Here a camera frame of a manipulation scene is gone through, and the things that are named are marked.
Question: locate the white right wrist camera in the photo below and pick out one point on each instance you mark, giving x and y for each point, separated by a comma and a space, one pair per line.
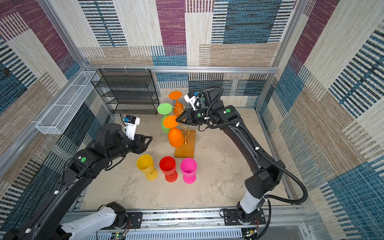
195, 100

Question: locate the green wine glass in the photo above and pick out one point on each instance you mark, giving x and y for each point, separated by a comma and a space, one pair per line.
165, 109

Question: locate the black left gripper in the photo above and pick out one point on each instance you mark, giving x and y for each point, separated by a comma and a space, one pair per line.
140, 146

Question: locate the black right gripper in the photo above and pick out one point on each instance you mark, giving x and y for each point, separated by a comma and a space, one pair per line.
189, 116

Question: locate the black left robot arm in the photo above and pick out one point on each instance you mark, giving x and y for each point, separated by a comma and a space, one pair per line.
110, 143

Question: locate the aluminium front rail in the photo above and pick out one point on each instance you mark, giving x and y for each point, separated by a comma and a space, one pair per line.
283, 223

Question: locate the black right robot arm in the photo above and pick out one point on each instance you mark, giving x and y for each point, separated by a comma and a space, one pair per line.
207, 108

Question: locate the black mesh shelf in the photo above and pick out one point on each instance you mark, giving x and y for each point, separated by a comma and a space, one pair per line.
127, 91

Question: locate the orange wooden rack base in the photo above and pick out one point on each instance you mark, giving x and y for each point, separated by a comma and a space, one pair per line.
187, 150

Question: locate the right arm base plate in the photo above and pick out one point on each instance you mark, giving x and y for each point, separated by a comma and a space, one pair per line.
233, 217

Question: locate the white mesh wall basket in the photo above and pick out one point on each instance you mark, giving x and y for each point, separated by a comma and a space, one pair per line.
57, 119

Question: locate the yellow wine glass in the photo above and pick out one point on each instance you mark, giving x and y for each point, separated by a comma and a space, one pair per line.
146, 165

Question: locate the pink wine glass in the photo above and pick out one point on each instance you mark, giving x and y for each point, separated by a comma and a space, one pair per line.
189, 169

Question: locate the red wine glass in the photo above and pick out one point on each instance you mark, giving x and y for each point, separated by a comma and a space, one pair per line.
168, 167

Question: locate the gold wire glass rack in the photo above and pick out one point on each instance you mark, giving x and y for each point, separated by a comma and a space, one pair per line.
186, 130

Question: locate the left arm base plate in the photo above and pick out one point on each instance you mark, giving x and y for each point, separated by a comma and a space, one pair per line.
125, 221

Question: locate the orange wine glass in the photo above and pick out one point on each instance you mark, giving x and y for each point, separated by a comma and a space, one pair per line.
178, 107
175, 135

